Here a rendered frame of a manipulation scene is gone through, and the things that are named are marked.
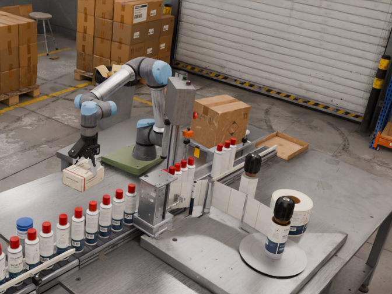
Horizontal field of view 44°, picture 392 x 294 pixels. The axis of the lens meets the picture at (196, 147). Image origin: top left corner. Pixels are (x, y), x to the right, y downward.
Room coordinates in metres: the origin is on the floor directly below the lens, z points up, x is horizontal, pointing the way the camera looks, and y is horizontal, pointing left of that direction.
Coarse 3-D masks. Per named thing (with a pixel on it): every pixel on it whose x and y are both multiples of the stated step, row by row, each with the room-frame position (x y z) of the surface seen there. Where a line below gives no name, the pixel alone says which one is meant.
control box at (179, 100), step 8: (168, 80) 2.28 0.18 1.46; (176, 80) 2.25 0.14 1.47; (168, 88) 2.27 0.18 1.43; (176, 88) 2.15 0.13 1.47; (184, 88) 2.16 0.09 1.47; (192, 88) 2.18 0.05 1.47; (168, 96) 2.25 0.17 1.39; (176, 96) 2.14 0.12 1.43; (184, 96) 2.16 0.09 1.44; (192, 96) 2.17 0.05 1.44; (168, 104) 2.24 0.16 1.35; (176, 104) 2.14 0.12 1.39; (184, 104) 2.16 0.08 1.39; (192, 104) 2.17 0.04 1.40; (168, 112) 2.22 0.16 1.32; (176, 112) 2.15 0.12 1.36; (184, 112) 2.16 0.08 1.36; (192, 112) 2.18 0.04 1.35; (176, 120) 2.15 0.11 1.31; (184, 120) 2.16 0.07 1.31
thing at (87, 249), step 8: (256, 152) 2.85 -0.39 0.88; (240, 160) 2.70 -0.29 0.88; (240, 168) 2.59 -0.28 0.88; (208, 176) 2.44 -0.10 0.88; (224, 176) 2.46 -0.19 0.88; (112, 232) 1.79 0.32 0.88; (120, 232) 1.79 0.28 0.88; (104, 240) 1.72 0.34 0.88; (88, 248) 1.65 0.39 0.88; (80, 256) 1.60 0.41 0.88
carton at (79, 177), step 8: (88, 160) 2.14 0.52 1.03; (72, 168) 2.04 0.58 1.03; (80, 168) 2.05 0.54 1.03; (88, 168) 2.06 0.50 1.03; (64, 176) 2.00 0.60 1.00; (72, 176) 1.98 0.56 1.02; (80, 176) 1.98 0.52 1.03; (88, 176) 2.00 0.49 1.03; (96, 176) 2.05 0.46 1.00; (64, 184) 2.00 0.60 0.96; (72, 184) 1.98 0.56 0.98; (80, 184) 1.96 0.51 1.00; (88, 184) 2.00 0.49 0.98
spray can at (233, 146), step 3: (231, 138) 2.55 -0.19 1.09; (234, 138) 2.55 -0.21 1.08; (231, 141) 2.54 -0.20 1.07; (234, 141) 2.54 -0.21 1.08; (231, 144) 2.53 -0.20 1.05; (234, 144) 2.54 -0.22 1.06; (231, 147) 2.52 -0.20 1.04; (234, 147) 2.53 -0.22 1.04; (231, 150) 2.52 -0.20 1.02; (234, 150) 2.53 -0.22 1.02; (231, 153) 2.52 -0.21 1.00; (234, 153) 2.54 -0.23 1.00; (231, 156) 2.52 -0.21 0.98; (231, 159) 2.52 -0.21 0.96; (231, 162) 2.53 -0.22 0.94; (228, 165) 2.52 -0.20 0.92; (231, 165) 2.53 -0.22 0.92; (228, 168) 2.52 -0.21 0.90; (231, 168) 2.53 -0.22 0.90
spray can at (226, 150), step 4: (228, 144) 2.48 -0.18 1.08; (224, 148) 2.48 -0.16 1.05; (228, 148) 2.49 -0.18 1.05; (224, 152) 2.48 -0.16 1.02; (228, 152) 2.48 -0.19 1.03; (224, 156) 2.47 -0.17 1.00; (228, 156) 2.48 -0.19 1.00; (224, 160) 2.47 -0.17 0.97; (228, 160) 2.48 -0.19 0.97; (224, 164) 2.47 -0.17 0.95; (224, 168) 2.47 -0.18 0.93; (220, 172) 2.48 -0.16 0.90
